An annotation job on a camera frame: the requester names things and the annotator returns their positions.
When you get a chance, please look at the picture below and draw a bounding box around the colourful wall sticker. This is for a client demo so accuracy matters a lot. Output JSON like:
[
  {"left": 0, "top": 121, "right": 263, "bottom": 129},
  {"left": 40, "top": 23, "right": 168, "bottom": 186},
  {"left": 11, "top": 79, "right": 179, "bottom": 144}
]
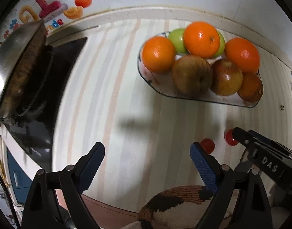
[{"left": 0, "top": 0, "right": 92, "bottom": 45}]

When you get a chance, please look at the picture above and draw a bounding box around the striped cat table mat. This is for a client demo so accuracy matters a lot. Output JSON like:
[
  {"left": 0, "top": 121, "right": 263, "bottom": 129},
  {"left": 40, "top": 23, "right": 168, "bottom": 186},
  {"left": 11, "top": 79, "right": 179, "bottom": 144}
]
[{"left": 52, "top": 19, "right": 292, "bottom": 212}]

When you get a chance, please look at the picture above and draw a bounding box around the large orange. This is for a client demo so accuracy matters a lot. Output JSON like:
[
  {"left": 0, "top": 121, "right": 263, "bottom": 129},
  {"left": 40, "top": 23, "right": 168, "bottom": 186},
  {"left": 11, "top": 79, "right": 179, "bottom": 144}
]
[{"left": 225, "top": 37, "right": 260, "bottom": 74}]

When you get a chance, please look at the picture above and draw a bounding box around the steel wok with lid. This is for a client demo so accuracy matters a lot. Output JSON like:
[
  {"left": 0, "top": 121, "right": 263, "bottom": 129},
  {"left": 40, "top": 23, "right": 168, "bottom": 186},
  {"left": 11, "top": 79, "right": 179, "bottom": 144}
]
[{"left": 0, "top": 20, "right": 46, "bottom": 119}]

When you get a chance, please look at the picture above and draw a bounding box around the small dark orange tangerine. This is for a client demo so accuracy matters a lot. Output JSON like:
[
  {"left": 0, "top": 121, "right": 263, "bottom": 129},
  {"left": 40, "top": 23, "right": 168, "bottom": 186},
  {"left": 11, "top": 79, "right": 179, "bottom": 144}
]
[{"left": 237, "top": 73, "right": 263, "bottom": 103}]

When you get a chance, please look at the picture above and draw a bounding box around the green apple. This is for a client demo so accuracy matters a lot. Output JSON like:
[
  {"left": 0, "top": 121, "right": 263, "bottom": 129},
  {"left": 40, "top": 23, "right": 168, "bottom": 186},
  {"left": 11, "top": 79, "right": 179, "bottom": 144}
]
[
  {"left": 168, "top": 28, "right": 188, "bottom": 55},
  {"left": 211, "top": 31, "right": 225, "bottom": 59}
]

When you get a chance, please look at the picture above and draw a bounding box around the black induction cooktop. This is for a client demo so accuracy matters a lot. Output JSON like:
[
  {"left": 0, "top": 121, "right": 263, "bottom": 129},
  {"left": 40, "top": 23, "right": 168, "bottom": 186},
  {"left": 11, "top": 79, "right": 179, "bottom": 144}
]
[{"left": 6, "top": 38, "right": 87, "bottom": 172}]

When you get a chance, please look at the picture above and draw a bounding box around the dark red apple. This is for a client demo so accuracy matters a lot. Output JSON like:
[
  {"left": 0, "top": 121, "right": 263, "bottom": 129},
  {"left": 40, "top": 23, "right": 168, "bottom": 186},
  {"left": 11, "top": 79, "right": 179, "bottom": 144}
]
[{"left": 171, "top": 55, "right": 213, "bottom": 98}]

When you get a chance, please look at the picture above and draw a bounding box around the oval floral ceramic plate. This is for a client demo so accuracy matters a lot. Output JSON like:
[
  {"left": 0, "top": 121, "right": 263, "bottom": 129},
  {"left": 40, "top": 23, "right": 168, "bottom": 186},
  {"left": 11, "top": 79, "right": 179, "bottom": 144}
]
[{"left": 137, "top": 31, "right": 262, "bottom": 108}]

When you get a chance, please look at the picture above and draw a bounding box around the blue kitchen cabinet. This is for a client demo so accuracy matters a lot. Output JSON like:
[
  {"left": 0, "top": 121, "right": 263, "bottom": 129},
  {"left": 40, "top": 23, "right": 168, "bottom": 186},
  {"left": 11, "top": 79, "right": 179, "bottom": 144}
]
[{"left": 7, "top": 149, "right": 32, "bottom": 204}]

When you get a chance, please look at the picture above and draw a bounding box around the cherry tomato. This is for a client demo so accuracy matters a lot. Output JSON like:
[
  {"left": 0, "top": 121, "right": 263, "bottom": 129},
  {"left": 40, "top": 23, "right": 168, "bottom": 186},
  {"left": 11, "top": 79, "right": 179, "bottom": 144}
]
[
  {"left": 224, "top": 129, "right": 238, "bottom": 146},
  {"left": 200, "top": 138, "right": 215, "bottom": 155}
]

